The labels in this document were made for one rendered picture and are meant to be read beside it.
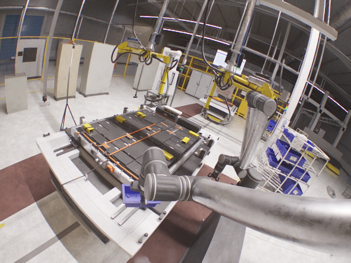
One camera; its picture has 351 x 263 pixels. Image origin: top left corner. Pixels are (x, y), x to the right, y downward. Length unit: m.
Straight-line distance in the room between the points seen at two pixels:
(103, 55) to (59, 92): 2.12
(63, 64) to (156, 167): 5.18
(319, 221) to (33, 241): 2.35
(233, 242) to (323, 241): 1.21
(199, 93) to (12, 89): 10.78
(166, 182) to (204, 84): 10.85
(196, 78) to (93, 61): 7.77
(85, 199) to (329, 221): 1.41
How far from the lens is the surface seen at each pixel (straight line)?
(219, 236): 1.41
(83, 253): 2.07
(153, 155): 0.65
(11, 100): 5.13
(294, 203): 0.33
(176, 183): 0.56
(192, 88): 11.57
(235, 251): 1.43
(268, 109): 1.34
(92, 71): 6.02
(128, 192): 1.07
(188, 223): 2.45
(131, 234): 1.24
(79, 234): 2.15
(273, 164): 3.79
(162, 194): 0.55
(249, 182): 1.69
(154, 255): 2.10
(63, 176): 1.58
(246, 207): 0.37
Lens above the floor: 1.98
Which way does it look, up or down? 25 degrees down
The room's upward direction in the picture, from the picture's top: 20 degrees clockwise
